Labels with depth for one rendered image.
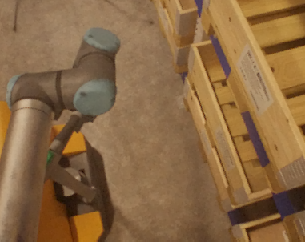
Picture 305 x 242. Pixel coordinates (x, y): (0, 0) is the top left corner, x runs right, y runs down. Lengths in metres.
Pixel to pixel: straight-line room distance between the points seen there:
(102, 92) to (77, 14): 2.46
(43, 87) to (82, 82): 0.09
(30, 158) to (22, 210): 0.10
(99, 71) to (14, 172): 0.27
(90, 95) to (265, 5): 0.92
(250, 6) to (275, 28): 0.14
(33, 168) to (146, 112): 1.98
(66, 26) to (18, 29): 0.45
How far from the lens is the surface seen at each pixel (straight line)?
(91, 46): 0.77
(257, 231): 1.94
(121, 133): 2.48
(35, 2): 3.33
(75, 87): 0.70
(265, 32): 1.33
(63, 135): 1.09
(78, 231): 2.03
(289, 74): 1.26
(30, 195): 0.58
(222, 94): 1.78
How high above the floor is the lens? 2.35
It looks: 68 degrees down
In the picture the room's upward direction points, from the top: 3 degrees counter-clockwise
